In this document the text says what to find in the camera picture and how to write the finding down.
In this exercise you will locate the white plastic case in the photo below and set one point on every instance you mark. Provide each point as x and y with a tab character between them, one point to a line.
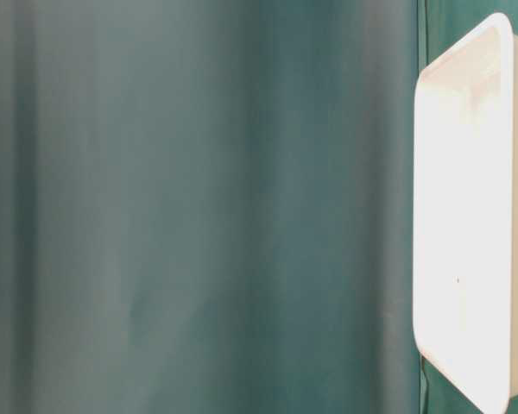
465	243

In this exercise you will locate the green curtain backdrop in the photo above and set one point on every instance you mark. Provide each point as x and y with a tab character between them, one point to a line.
206	207

